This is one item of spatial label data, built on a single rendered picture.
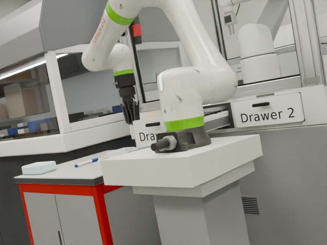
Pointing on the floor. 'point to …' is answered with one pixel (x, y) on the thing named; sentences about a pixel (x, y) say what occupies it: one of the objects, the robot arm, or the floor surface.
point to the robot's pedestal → (202, 211)
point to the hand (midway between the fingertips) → (134, 131)
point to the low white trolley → (85, 208)
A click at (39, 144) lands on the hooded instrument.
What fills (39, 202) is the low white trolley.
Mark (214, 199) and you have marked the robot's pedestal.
